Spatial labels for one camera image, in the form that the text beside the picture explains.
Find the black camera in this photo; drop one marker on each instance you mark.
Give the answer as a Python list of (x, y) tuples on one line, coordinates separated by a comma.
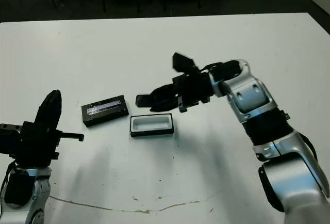
[(143, 100)]

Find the black box base white inset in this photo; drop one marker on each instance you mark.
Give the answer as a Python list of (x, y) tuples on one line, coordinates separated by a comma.
[(150, 124)]

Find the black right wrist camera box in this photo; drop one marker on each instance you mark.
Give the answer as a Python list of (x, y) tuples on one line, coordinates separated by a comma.
[(183, 62)]

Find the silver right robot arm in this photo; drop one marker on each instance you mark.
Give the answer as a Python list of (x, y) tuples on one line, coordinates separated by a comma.
[(252, 92)]

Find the black box lid silver print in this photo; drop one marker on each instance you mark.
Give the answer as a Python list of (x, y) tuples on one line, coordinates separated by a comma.
[(108, 117)]

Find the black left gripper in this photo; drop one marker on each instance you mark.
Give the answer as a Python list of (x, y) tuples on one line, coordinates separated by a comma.
[(36, 149)]

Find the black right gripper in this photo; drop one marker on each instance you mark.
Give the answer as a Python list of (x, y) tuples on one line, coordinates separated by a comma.
[(193, 89)]

